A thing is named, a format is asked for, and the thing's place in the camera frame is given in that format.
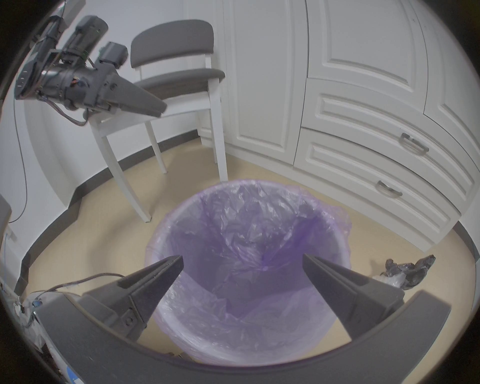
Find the white wardrobe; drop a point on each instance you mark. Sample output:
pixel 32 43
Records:
pixel 356 93

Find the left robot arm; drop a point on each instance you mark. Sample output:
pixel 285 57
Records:
pixel 80 33

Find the white chair grey cushions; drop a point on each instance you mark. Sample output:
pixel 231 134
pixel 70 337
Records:
pixel 172 41

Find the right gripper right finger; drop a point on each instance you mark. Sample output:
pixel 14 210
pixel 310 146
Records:
pixel 352 296

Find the purple plastic bag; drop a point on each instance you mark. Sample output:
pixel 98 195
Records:
pixel 247 232

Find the crumpled black plastic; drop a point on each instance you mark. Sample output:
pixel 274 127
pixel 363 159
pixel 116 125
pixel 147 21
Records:
pixel 416 270

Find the white trash bin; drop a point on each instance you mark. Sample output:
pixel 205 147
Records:
pixel 187 332

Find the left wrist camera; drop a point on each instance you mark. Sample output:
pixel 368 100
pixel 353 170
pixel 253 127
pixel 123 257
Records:
pixel 114 54

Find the clear printed wrapper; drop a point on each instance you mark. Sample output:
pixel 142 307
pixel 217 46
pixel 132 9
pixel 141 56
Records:
pixel 392 280

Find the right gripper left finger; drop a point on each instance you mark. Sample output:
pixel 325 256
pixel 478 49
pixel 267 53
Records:
pixel 142 292

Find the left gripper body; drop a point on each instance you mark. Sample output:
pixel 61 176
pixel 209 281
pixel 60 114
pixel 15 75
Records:
pixel 75 86

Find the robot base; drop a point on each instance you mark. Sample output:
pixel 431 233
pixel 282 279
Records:
pixel 22 318

